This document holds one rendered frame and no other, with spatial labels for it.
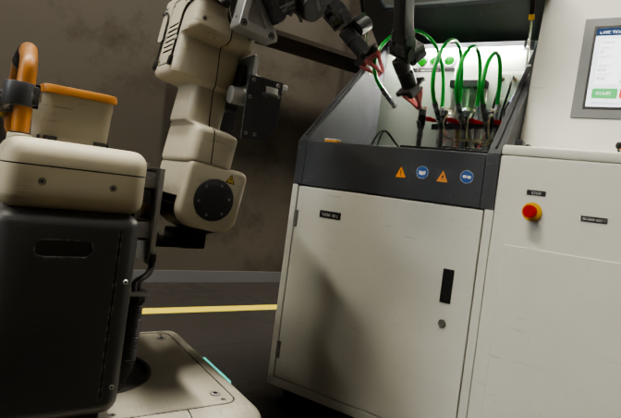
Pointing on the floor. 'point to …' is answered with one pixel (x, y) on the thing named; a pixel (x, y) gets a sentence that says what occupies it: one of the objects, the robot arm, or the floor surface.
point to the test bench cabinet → (324, 405)
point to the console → (554, 248)
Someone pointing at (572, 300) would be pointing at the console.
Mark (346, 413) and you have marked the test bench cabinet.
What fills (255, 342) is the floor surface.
